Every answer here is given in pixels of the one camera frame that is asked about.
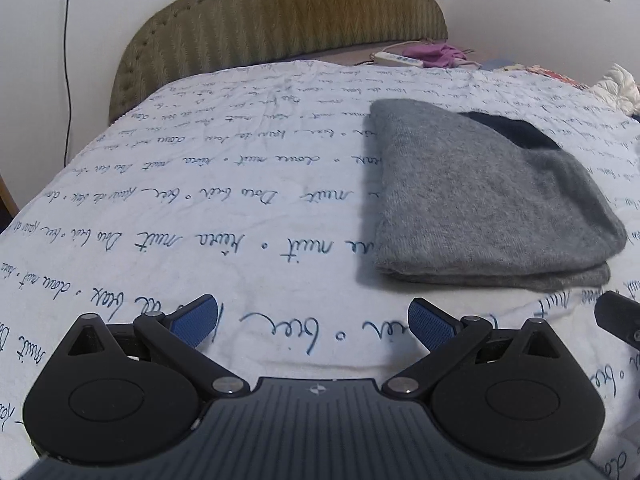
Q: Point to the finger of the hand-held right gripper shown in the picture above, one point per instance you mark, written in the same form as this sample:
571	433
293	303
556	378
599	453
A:
620	317

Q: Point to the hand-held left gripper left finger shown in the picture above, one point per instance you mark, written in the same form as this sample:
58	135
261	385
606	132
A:
194	320

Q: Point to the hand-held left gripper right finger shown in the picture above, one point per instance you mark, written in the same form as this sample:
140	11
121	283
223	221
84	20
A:
430	325

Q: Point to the grey sweater with navy sleeves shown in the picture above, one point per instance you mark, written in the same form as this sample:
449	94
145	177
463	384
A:
465	200

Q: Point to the white script-print bed sheet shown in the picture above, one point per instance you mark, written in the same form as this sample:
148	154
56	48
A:
225	185

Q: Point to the wooden furniture edge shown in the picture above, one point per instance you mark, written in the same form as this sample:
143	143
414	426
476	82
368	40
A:
7	205

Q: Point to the white crumpled cloth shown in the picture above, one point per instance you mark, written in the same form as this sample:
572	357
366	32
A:
620	90

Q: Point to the purple cloth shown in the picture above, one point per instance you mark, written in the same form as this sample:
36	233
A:
435	55

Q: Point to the light blue cloth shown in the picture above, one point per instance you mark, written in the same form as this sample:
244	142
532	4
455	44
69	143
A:
502	64

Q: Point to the olive padded headboard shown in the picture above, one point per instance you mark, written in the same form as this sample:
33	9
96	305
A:
280	10

